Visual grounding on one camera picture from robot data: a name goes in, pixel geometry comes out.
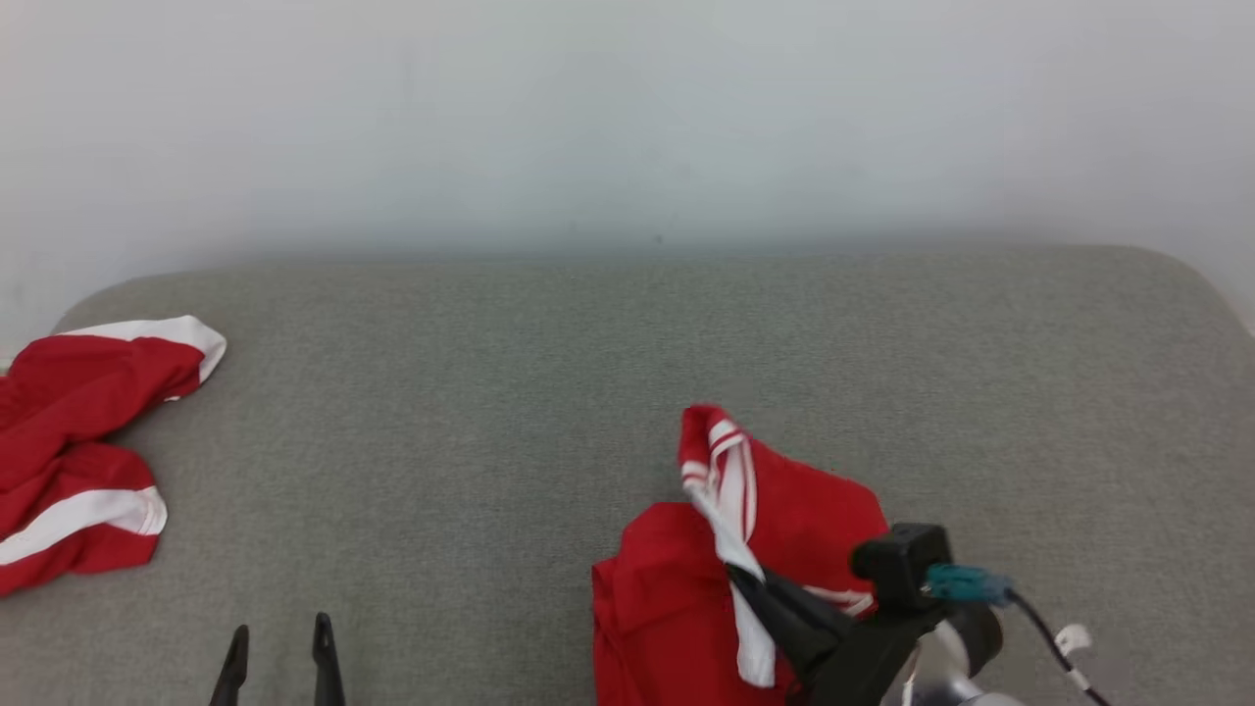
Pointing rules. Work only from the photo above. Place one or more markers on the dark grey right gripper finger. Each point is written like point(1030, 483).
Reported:
point(796, 632)
point(814, 608)

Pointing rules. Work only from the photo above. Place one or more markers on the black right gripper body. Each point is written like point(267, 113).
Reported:
point(868, 657)

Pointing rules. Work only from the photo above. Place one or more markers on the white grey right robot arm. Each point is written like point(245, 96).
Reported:
point(971, 637)

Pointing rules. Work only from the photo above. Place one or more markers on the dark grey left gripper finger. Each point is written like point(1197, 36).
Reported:
point(326, 667)
point(233, 667)

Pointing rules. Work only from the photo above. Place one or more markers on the red numbered basketball jersey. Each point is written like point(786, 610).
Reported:
point(667, 588)

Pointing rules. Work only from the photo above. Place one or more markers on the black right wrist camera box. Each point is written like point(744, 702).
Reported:
point(897, 559)

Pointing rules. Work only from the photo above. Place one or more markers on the red shorts with white stripes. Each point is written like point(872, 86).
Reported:
point(88, 392)

